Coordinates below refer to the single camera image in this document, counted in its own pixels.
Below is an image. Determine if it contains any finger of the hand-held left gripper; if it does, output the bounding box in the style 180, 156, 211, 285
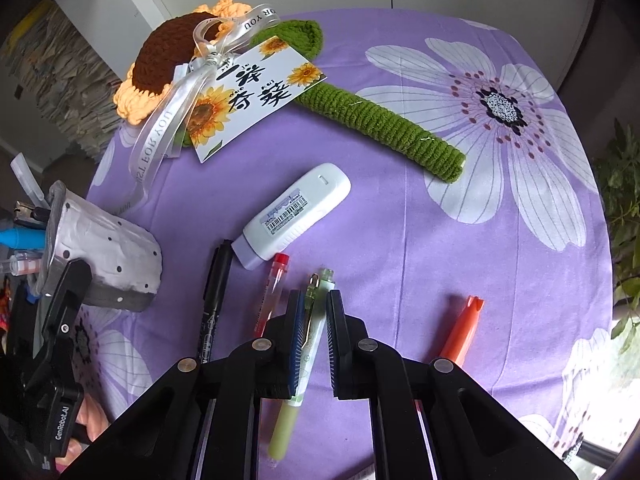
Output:
36, 258, 94, 362

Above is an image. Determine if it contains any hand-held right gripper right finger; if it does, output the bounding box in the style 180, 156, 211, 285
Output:
325, 289, 577, 480

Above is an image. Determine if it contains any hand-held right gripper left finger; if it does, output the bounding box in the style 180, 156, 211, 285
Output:
60, 289, 307, 480

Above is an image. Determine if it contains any light green pen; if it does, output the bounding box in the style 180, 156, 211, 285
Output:
269, 268, 335, 469

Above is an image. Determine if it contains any red capped gel pen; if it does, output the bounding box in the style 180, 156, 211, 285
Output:
254, 253, 291, 339

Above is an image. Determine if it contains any pink patterned pen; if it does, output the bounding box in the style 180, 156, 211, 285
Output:
0, 254, 42, 275

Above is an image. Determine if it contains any grey dotted pen holder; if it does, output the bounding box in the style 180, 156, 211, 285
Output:
42, 180, 164, 314

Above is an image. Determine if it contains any blue pen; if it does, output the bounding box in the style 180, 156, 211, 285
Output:
0, 227, 47, 251

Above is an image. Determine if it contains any black marker pen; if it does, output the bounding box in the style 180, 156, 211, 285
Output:
199, 239, 234, 362

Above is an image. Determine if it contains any grey pen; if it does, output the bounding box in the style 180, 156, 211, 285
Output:
14, 201, 50, 226

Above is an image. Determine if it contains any orange highlighter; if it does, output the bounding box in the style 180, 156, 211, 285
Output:
439, 295, 485, 365

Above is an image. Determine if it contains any clear capped pen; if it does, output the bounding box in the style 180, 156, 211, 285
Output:
11, 154, 51, 211

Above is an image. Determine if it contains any white correction tape dispenser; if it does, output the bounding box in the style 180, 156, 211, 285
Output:
233, 163, 352, 270

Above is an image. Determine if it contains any purple floral tablecloth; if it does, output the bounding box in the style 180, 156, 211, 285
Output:
65, 6, 617, 480

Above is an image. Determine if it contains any sheer white ribbon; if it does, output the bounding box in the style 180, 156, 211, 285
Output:
130, 3, 282, 209

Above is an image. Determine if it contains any tall pile of papers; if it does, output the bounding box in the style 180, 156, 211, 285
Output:
0, 0, 132, 162

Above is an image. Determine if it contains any sunflower print gift card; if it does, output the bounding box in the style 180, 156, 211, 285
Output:
192, 36, 329, 164

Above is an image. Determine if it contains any crochet sunflower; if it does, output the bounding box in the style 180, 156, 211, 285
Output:
114, 3, 467, 184

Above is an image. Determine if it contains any green potted plant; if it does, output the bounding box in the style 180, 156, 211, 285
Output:
591, 119, 640, 357

